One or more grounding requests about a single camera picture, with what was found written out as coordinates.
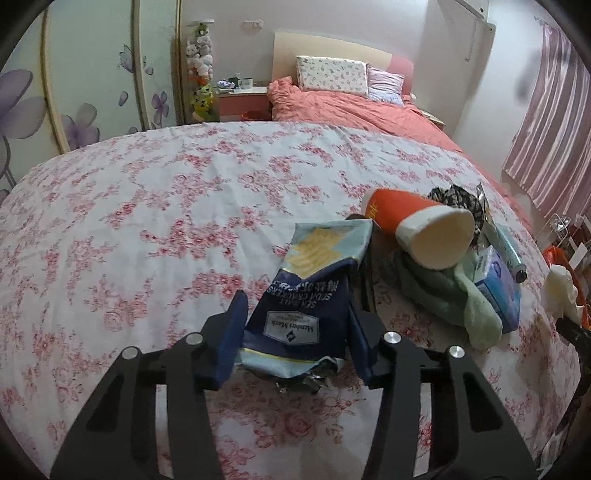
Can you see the pink floral bedsheet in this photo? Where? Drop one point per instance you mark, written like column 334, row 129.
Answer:
column 138, row 230

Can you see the red paper cup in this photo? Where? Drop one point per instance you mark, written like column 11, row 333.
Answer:
column 401, row 210

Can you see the white mug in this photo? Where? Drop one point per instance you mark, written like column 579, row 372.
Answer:
column 247, row 83

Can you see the floral sliding wardrobe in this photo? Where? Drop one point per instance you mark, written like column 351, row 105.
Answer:
column 92, row 69

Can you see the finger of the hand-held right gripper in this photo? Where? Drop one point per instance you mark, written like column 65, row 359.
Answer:
column 570, row 330

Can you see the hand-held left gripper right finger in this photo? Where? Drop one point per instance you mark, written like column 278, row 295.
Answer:
column 358, row 341

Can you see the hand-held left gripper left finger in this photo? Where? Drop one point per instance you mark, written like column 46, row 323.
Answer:
column 231, row 337

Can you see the white plastic bag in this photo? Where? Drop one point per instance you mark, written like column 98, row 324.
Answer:
column 558, row 286

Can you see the column of plush toys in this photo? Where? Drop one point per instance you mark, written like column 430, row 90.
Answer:
column 201, row 60

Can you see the pink curtain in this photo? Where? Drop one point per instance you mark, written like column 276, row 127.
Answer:
column 549, row 115

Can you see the white floral pillow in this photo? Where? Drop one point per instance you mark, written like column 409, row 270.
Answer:
column 332, row 76

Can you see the pink striped pillow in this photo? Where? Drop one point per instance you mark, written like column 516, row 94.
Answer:
column 385, row 85

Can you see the green fuzzy sock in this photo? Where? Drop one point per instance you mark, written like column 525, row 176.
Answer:
column 443, row 290

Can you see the blue tissue pack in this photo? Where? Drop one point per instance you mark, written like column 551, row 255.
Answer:
column 496, row 286

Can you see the pink nightstand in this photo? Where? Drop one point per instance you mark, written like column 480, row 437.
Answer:
column 240, row 104

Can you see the silver foil wrapper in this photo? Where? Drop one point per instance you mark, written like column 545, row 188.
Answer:
column 480, row 194

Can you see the white wall shelf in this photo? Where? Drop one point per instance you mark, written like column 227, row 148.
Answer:
column 471, row 14

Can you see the white wall socket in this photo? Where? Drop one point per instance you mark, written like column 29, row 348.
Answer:
column 254, row 23

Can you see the blue cracker bag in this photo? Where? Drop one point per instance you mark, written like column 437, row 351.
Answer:
column 300, row 314

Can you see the black floral scrunchie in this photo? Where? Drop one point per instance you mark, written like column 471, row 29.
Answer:
column 455, row 198

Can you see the orange duvet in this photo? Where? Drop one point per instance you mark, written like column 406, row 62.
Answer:
column 351, row 115

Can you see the roll of plastic bags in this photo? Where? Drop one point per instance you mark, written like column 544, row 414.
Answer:
column 505, row 244

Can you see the wooden bedside table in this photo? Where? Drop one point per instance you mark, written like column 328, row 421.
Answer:
column 435, row 119

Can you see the beige and pink headboard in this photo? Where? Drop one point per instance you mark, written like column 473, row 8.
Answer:
column 286, row 55

